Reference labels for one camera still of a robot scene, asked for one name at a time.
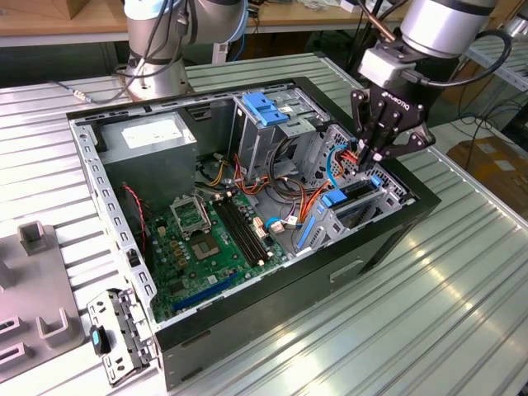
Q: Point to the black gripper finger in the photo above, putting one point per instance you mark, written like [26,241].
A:
[416,142]
[358,115]

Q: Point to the hard disk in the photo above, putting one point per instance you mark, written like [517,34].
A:
[333,199]

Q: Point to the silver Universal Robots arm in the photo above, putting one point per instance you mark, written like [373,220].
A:
[437,24]

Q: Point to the grey perforated disk bay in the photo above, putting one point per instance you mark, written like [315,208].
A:
[330,229]

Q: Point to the brown cardboard box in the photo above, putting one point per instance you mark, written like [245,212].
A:
[495,165]

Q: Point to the copper coloured tube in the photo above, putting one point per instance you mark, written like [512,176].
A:
[381,28]

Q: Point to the blue plastic drive latch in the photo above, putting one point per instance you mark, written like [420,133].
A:
[260,108]

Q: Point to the wooden desk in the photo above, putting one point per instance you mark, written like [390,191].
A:
[321,18]

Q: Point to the grey optical drive cage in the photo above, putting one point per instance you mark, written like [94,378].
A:
[251,140]

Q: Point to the small white box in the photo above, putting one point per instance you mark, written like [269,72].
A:
[350,5]

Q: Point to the metal slat side table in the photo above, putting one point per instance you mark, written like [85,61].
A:
[520,57]

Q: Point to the silver cylinder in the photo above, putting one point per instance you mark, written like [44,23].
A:
[517,25]

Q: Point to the black RAM slot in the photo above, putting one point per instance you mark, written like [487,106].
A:
[239,233]
[250,226]

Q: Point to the black open PC case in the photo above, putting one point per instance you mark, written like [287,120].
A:
[288,297]

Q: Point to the CPU socket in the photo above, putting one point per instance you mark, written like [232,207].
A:
[205,247]

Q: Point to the green motherboard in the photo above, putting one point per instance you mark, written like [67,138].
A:
[222,266]

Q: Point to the grey power supply unit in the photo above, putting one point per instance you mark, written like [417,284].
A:
[152,173]

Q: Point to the blue expansion slot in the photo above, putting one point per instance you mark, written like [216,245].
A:
[206,290]

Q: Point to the grey parts rack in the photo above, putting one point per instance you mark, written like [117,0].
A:
[37,284]

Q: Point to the white grey wrist camera box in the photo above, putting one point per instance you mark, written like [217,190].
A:
[379,66]

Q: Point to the grey metal slot bracket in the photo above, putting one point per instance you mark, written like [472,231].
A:
[128,326]

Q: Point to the black blue bracket latch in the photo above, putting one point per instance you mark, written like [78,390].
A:
[99,340]

